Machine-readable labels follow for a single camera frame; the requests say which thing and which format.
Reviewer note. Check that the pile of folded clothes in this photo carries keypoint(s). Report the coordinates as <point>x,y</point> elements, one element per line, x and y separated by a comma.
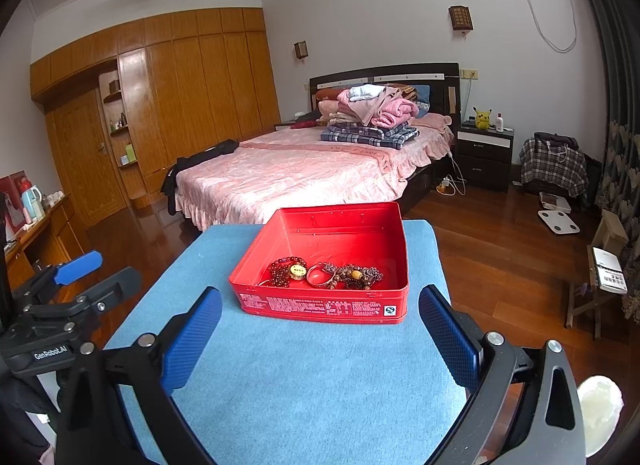
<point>383,115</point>

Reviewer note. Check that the wooden side desk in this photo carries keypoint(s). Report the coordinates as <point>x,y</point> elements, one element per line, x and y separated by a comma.
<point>57,238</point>

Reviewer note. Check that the white bottle on nightstand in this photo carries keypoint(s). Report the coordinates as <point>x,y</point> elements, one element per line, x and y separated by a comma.
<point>499,124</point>

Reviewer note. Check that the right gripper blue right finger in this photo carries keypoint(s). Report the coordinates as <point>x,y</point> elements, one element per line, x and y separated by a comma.
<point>546,426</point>

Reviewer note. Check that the white bin bag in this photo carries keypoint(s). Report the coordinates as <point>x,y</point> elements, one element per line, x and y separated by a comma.
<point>601,401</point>

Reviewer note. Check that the yellow pikachu toy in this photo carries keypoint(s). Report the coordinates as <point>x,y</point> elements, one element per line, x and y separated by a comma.
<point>482,119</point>

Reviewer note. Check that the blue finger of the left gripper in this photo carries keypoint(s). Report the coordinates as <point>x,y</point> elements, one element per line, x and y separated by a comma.
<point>76,269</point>

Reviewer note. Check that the red metal tin box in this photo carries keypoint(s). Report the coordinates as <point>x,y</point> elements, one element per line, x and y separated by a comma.
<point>334,264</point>

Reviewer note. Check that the dark floral curtain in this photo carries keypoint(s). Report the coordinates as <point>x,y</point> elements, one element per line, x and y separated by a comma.
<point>618,29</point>

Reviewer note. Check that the wall lamp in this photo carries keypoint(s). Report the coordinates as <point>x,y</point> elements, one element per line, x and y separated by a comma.
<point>460,19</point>
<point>301,50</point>

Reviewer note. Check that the bed with pink cover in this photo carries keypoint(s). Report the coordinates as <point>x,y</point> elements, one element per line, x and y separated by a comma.
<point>293,166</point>

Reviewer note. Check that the right wall lamp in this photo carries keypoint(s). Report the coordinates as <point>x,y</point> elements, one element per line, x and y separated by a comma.
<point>460,19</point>

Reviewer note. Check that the black garment on bed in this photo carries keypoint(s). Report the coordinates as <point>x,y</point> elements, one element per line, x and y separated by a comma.
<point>170,185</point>

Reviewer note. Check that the white bathroom scale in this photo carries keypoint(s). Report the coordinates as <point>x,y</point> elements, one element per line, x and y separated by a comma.
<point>558,222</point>

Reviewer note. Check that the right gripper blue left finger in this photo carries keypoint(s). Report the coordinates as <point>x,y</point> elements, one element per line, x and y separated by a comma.
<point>95,425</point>

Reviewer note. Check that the small wooden stool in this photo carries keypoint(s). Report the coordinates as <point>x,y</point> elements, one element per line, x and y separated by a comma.
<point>611,237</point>

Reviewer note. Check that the black nightstand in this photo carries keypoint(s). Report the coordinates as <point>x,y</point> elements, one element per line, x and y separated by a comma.
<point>484,156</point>

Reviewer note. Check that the plaid bag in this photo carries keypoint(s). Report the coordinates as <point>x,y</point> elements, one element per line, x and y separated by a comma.
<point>556,160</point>

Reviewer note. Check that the wooden wardrobe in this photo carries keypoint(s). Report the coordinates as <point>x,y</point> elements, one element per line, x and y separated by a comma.
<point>124,103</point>

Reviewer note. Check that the blue table cloth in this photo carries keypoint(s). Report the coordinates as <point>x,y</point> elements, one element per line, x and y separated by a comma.
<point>272,391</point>

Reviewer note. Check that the left wall lamp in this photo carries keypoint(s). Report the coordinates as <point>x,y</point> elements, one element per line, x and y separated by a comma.
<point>301,50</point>

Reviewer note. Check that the white box on stool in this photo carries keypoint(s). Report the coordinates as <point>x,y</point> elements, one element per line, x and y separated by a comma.
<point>609,273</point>

